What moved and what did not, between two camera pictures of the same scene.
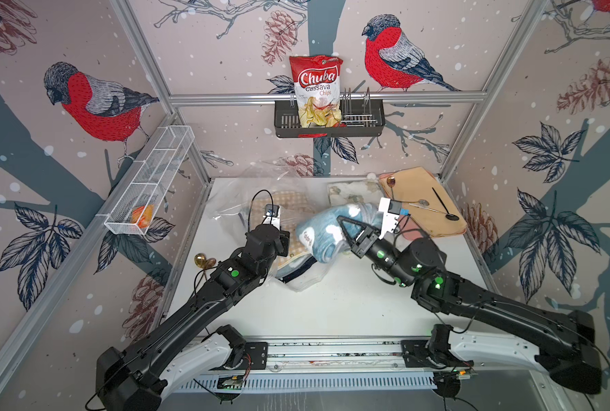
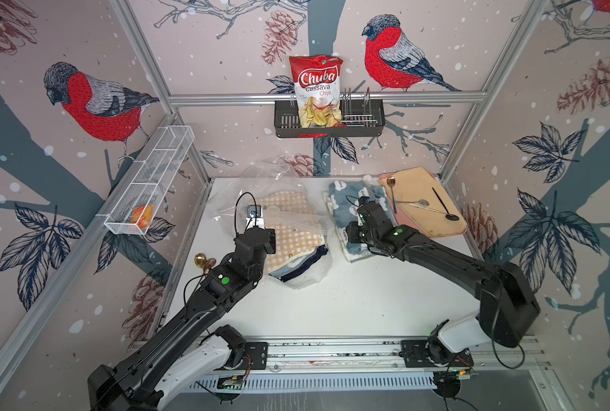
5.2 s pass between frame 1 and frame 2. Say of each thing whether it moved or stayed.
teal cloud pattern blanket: moved
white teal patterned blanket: moved
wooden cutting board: stayed
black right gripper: moved
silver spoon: stayed
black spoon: stayed
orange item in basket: stayed
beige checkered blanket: stayed
